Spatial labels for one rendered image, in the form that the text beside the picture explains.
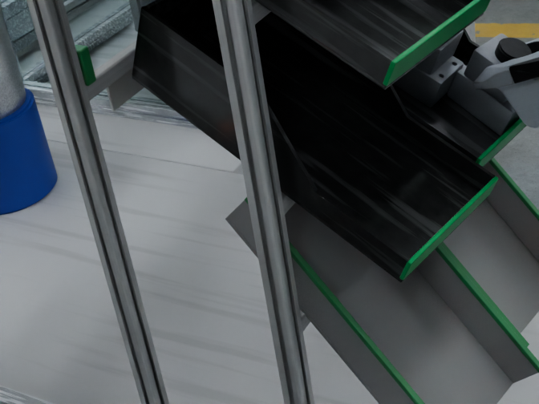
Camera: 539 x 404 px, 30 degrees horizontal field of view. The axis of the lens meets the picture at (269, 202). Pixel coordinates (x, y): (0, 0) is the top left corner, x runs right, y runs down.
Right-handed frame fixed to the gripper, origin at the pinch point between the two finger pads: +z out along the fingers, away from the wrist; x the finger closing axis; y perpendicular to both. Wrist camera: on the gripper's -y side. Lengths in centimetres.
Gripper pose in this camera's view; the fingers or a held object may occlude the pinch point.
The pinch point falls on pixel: (501, 62)
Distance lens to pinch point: 90.8
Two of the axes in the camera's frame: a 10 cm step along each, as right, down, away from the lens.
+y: 4.1, 8.9, 2.0
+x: 6.9, -4.4, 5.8
